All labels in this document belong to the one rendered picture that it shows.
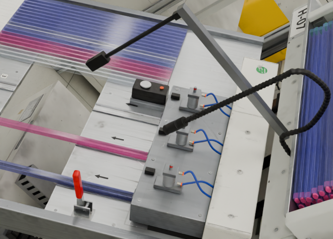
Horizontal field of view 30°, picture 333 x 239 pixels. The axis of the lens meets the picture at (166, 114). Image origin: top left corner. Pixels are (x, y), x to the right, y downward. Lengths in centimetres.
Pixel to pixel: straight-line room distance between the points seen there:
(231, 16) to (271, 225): 202
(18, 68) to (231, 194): 60
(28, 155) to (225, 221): 75
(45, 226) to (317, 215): 49
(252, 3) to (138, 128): 319
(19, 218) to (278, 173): 47
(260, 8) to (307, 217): 355
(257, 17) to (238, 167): 337
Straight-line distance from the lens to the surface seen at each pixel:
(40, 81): 274
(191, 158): 118
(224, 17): 292
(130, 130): 131
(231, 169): 115
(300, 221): 97
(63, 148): 177
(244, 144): 120
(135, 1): 254
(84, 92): 291
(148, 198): 111
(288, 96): 130
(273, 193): 111
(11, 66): 146
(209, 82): 145
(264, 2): 441
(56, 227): 115
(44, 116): 177
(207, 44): 108
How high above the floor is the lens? 183
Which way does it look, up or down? 33 degrees down
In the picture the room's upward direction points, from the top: 65 degrees clockwise
